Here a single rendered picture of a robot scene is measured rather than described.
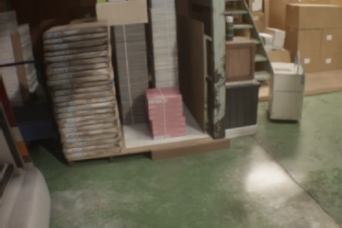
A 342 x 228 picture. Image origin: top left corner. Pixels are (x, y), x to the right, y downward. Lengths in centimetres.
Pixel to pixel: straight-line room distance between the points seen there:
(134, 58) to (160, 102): 49
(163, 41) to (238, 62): 69
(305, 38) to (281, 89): 177
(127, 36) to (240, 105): 116
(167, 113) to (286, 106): 121
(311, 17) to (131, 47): 285
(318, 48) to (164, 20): 281
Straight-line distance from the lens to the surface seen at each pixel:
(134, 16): 265
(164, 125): 256
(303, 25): 456
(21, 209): 136
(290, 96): 304
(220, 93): 250
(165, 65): 276
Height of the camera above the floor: 135
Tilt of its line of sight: 21 degrees down
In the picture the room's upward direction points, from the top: 3 degrees counter-clockwise
